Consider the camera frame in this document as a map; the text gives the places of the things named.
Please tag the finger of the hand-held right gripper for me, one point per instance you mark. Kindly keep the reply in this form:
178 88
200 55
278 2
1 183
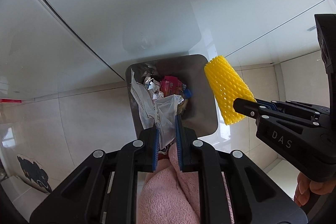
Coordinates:
294 105
246 107

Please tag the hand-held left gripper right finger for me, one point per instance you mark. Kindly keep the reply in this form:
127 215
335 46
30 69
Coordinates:
179 145

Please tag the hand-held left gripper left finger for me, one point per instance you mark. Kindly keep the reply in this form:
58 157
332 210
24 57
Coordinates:
155 150

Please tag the yellow foam fruit net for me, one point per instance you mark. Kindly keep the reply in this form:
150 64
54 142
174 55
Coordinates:
225 82

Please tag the clear plastic bag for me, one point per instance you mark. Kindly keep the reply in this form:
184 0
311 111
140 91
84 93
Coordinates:
166 111

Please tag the square trash bin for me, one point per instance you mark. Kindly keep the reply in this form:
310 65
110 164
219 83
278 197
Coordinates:
199 98

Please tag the white plastic bag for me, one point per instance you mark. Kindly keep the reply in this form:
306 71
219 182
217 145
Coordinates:
139 100

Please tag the clear packet with blue edge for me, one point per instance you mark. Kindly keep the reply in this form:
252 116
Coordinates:
187 93

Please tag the red printed wrapper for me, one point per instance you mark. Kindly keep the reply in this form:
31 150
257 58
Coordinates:
169 86

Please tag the foil ball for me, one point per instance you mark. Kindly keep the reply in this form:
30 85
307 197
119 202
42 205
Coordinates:
150 82

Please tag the person's right hand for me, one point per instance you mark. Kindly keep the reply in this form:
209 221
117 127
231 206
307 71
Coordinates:
302 184

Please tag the pink fleece pants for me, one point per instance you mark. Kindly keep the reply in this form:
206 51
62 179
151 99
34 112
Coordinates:
162 195

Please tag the black cat floor mat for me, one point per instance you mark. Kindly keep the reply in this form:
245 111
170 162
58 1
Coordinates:
34 171

